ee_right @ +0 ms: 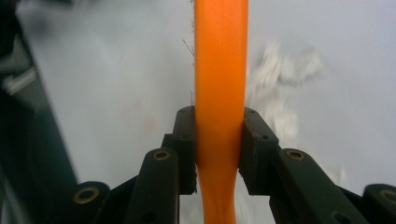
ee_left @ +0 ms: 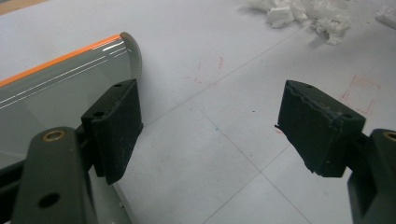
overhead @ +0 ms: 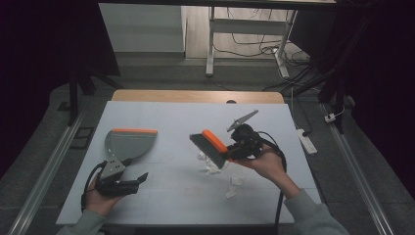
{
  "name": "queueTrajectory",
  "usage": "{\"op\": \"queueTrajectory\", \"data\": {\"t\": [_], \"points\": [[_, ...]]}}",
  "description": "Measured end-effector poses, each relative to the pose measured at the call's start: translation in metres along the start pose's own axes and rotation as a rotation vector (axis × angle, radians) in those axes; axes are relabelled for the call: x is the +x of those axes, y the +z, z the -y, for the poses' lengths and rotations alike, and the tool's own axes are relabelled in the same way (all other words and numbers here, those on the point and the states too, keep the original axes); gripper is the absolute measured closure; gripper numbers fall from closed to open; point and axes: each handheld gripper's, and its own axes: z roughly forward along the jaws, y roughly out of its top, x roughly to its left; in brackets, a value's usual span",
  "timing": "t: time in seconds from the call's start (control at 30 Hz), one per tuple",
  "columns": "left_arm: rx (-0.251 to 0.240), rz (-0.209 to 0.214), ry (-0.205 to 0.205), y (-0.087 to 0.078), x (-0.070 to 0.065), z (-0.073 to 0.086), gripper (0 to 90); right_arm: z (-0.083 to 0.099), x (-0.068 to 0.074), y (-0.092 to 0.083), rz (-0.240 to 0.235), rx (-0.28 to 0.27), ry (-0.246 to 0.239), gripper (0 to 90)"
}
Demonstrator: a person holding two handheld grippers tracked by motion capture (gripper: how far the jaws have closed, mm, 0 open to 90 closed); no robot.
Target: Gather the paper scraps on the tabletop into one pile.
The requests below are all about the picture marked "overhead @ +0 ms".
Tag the black metal stand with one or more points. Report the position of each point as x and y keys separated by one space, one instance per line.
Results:
x=339 y=91

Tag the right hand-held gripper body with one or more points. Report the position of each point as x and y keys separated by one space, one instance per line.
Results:
x=249 y=140

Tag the black rectangular floor frame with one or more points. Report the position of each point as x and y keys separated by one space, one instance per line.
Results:
x=81 y=137

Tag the white paper scraps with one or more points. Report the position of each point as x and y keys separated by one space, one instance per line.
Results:
x=237 y=180

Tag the aluminium floor rail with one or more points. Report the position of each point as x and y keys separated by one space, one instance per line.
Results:
x=49 y=169
x=359 y=173

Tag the black tripod stand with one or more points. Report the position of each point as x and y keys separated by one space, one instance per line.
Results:
x=73 y=98

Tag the white metal desk frame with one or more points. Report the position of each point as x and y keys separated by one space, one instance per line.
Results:
x=248 y=26

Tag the wooden table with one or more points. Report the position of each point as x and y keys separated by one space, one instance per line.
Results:
x=195 y=96

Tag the white cabinet panel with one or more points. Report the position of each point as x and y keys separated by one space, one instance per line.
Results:
x=140 y=29

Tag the small white plug adapter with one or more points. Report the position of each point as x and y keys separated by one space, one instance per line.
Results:
x=330 y=117

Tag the white power strip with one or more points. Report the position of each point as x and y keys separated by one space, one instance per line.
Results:
x=306 y=142

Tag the person's right hand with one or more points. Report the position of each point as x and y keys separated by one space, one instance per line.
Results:
x=269 y=166

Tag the grey dustpan with orange edge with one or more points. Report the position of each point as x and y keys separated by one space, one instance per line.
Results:
x=130 y=143

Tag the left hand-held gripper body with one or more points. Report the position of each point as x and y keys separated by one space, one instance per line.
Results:
x=112 y=169

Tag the person's left hand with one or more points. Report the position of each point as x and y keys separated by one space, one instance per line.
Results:
x=98 y=204

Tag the pale blue table mat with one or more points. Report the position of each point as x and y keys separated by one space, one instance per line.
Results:
x=176 y=117

